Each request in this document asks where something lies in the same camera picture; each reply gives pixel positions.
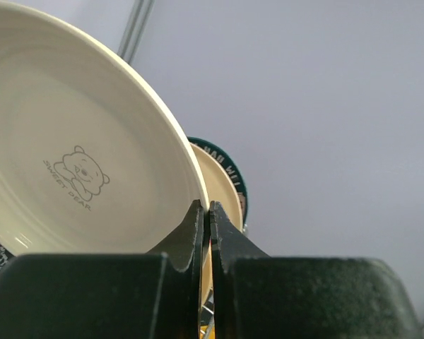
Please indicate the grey green-rimmed plate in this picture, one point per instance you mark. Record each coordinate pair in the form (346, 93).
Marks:
(230, 167)

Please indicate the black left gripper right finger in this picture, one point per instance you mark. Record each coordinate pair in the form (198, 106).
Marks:
(260, 296)

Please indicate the aluminium frame rail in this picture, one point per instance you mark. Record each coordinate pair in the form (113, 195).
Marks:
(134, 30)

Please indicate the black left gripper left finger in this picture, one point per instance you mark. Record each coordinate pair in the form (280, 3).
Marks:
(152, 295)

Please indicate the stainless steel dish rack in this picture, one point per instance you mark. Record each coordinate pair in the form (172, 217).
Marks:
(207, 327)

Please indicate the cream plate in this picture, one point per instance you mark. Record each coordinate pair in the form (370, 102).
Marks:
(91, 159)
(219, 186)

